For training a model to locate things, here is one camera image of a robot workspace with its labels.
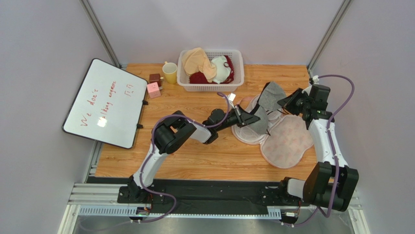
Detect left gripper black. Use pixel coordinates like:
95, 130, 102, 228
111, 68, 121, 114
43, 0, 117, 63
216, 104, 261, 132

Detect grey bra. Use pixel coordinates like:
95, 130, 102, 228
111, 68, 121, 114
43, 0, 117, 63
249, 81, 286, 135

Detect floral pink laundry bag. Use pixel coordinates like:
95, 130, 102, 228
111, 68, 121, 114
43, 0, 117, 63
231, 107, 313, 169

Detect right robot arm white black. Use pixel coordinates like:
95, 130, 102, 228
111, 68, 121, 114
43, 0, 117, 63
278, 84, 359, 212

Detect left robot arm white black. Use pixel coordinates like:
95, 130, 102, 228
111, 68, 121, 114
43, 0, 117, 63
117, 105, 261, 204

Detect white bra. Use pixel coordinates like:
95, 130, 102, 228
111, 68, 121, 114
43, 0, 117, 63
211, 56, 232, 84

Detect dark red bra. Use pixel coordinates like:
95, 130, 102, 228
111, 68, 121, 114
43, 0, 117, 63
189, 55, 234, 84

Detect beige bra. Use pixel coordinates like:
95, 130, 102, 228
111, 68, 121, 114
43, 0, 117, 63
181, 47, 217, 83

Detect white plastic basket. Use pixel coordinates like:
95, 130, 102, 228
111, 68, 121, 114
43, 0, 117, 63
177, 49, 245, 92

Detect yellow mug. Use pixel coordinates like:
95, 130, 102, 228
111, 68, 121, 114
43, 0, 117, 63
162, 61, 178, 84

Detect pink cube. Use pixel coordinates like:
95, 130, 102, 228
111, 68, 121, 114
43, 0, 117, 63
147, 82, 161, 98

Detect dark red cube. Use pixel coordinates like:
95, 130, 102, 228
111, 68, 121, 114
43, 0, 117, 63
149, 73, 164, 87

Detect whiteboard with red writing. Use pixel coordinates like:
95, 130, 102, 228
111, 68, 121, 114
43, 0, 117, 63
62, 58, 148, 149

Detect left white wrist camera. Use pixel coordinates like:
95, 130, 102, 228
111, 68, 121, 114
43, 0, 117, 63
227, 93, 236, 102

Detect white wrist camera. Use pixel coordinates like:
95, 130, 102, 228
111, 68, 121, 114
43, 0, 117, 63
227, 93, 236, 102
309, 75, 320, 85

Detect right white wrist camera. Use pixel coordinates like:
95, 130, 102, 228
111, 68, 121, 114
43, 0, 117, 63
309, 75, 320, 85

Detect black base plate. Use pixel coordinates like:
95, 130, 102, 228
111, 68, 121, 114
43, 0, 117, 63
87, 176, 343, 215

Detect aluminium frame rail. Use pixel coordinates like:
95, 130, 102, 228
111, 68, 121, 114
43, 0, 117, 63
58, 181, 370, 234

